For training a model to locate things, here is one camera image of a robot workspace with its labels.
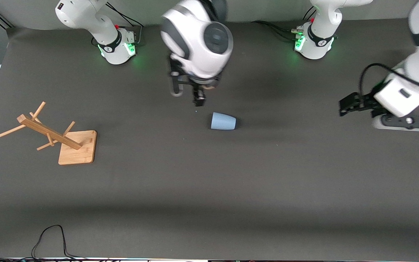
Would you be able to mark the light blue cup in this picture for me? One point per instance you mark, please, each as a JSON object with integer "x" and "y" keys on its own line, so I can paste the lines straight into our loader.
{"x": 223, "y": 121}

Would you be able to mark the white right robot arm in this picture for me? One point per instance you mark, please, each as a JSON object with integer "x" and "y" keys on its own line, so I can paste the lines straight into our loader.
{"x": 198, "y": 36}

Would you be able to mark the wooden cup rack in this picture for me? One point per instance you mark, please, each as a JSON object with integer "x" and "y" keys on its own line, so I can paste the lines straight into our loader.
{"x": 76, "y": 149}

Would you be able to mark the dark grey table mat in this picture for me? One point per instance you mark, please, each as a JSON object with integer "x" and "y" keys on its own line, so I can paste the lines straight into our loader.
{"x": 209, "y": 174}

